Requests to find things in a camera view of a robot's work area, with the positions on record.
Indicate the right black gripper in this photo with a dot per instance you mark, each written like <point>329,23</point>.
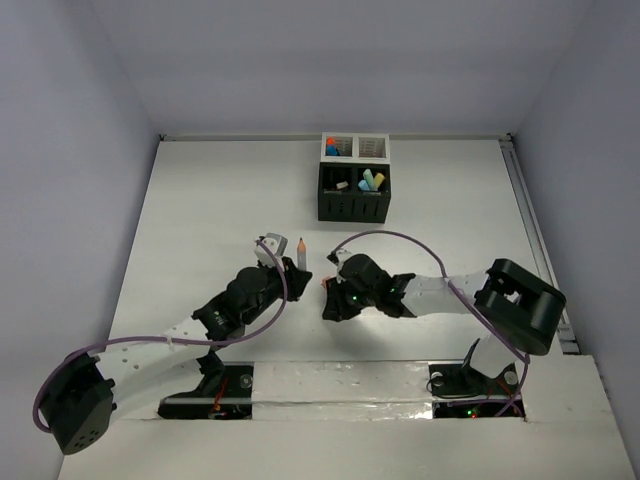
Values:
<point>334,308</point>

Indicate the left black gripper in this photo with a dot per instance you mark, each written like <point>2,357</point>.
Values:
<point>291,275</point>

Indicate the light blue highlighter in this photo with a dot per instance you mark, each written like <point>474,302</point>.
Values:
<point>366,186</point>

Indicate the green grey highlighter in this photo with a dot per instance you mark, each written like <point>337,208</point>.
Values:
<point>369,179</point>

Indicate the yellow highlighter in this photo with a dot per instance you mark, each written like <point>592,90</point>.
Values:
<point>378,180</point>

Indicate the orange cap black highlighter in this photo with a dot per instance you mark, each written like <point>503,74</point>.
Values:
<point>329,142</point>

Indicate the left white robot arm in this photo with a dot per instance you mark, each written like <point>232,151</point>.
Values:
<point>95,385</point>

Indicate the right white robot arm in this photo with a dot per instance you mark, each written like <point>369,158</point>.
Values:
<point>520,311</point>

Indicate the black slotted container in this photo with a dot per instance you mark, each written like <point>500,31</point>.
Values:
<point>352,204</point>

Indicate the white slotted container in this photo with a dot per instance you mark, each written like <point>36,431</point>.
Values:
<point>358,148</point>

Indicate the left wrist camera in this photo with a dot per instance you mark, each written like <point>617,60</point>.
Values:
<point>270,249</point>

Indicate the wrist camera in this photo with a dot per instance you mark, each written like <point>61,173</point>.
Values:
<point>338,258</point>
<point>270,249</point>

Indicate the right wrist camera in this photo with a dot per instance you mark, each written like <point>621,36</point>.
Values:
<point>338,258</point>

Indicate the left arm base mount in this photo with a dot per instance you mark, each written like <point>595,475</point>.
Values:
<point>223,393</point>

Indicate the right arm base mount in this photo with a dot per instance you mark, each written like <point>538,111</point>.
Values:
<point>461,392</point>

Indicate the metal rail right edge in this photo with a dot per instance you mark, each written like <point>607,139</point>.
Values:
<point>565,333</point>

